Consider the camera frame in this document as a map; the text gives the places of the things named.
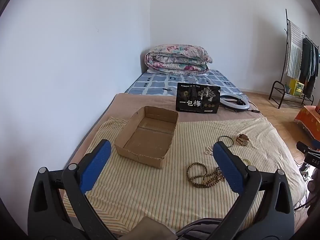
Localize yellow striped cloth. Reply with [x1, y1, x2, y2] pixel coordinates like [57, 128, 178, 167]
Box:
[62, 116, 307, 233]

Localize brown blanket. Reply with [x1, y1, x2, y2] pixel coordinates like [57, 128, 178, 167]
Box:
[72, 93, 265, 160]

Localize white ring light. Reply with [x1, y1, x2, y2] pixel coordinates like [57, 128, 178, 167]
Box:
[219, 94, 250, 111]

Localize dark hanging clothes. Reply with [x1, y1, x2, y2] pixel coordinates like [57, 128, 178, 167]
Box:
[300, 38, 320, 98]

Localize dark striped clothing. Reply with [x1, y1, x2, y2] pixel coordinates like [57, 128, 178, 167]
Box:
[175, 218, 223, 240]

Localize thin black bangle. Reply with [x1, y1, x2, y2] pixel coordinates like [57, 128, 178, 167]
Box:
[218, 135, 235, 147]

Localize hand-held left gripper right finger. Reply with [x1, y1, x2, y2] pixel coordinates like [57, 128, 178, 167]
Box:
[211, 141, 295, 240]

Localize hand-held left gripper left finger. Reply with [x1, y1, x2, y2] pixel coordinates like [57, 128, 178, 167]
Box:
[28, 139, 118, 240]

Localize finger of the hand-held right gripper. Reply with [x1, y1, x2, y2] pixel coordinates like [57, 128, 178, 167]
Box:
[296, 140, 320, 154]

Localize blue checked bed sheet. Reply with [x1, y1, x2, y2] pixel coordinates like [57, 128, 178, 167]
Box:
[124, 69, 242, 97]

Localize brown wooden bead necklace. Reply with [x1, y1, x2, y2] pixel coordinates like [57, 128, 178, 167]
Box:
[186, 162, 225, 188]

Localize black snack pouch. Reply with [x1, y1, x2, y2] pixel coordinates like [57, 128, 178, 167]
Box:
[175, 82, 221, 114]

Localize beige cloth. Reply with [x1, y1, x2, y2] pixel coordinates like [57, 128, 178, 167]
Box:
[119, 217, 177, 240]

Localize black metal clothes rack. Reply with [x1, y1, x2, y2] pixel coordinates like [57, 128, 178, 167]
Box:
[269, 9, 320, 109]

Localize striped hanging towel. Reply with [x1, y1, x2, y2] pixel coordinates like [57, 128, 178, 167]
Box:
[286, 21, 303, 79]

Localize cardboard box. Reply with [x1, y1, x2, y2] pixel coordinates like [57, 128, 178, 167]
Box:
[114, 106, 179, 169]

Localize yellow box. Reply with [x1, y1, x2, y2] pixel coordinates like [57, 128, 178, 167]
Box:
[289, 79, 305, 97]

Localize orange box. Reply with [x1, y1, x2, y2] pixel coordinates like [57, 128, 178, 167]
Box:
[294, 106, 320, 140]

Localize folded floral quilt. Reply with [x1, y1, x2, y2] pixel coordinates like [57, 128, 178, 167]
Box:
[145, 44, 213, 75]

